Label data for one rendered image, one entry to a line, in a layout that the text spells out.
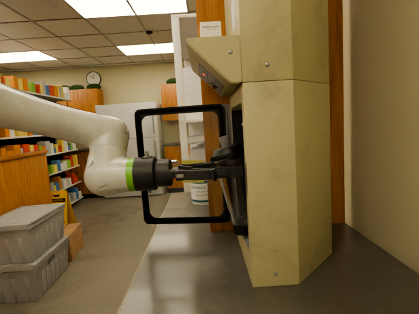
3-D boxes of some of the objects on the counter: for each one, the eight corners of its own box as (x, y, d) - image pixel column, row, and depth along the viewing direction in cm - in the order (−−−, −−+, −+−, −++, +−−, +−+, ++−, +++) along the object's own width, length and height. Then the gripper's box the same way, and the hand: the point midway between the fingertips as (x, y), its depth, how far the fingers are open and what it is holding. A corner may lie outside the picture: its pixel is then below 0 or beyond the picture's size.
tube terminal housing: (308, 230, 100) (302, -5, 91) (358, 280, 68) (357, -76, 59) (236, 235, 99) (224, -1, 91) (252, 288, 67) (234, -69, 58)
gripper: (148, 165, 68) (245, 159, 68) (162, 155, 90) (235, 151, 90) (151, 195, 69) (246, 190, 69) (164, 179, 90) (236, 174, 91)
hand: (231, 168), depth 79 cm, fingers closed on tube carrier, 9 cm apart
